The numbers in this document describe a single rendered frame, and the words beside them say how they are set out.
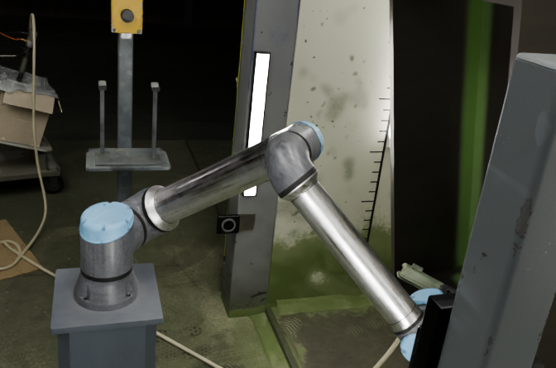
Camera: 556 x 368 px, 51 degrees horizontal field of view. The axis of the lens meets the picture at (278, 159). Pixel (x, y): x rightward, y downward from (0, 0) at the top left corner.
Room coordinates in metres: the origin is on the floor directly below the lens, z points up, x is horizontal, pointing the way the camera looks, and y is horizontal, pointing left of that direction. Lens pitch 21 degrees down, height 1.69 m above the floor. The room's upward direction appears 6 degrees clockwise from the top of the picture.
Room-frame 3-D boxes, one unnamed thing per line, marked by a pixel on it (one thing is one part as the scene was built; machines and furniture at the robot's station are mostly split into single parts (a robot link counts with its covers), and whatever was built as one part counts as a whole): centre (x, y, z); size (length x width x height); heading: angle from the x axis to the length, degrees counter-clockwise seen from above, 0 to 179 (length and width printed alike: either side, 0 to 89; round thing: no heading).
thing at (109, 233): (1.49, 0.47, 0.83); 0.17 x 0.15 x 0.18; 160
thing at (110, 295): (1.48, 0.47, 0.69); 0.19 x 0.19 x 0.10
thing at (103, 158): (2.20, 0.61, 0.95); 0.26 x 0.15 x 0.32; 109
